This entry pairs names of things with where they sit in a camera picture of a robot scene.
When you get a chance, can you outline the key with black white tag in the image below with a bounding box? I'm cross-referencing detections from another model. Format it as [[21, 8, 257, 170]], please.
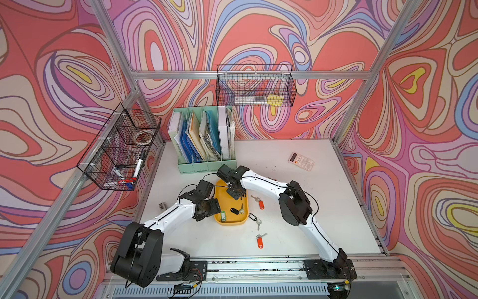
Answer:
[[248, 213, 262, 231]]

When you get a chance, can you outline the black white marker pen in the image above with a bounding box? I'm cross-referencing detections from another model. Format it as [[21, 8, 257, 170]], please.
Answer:
[[133, 149, 147, 179]]

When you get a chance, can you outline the white binder in rack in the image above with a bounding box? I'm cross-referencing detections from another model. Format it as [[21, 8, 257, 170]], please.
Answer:
[[218, 106, 230, 160]]

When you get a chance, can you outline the black wire basket left wall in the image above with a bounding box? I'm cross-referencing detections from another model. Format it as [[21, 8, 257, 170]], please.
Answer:
[[77, 103, 162, 191]]

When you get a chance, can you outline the yellow plastic storage box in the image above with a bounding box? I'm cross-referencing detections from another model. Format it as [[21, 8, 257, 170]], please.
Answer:
[[214, 179, 249, 226]]

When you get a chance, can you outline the yellow sticky note pad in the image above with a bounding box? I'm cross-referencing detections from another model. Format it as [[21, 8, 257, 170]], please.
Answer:
[[266, 93, 284, 107]]

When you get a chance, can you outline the black wire basket wall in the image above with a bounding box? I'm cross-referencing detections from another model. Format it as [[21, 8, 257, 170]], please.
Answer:
[[216, 62, 297, 107], [77, 103, 162, 191]]

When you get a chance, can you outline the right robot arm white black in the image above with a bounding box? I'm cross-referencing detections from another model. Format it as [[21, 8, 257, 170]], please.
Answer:
[[217, 165, 357, 282]]

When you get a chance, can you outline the green file organizer rack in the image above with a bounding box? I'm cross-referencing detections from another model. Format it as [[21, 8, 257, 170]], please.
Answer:
[[168, 106, 237, 174]]

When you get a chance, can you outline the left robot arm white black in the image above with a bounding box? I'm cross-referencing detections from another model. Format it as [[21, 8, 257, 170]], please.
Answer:
[[110, 180, 220, 288]]

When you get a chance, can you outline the black wire basket back wall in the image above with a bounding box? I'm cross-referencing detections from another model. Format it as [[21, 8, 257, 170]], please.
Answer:
[[216, 62, 297, 107]]

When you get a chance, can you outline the pink calculator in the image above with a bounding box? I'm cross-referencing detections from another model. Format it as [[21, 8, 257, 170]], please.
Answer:
[[288, 152, 314, 171]]

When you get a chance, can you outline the key with red tag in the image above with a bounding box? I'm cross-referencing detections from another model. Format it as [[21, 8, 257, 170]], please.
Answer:
[[256, 233, 268, 249], [251, 196, 265, 210]]

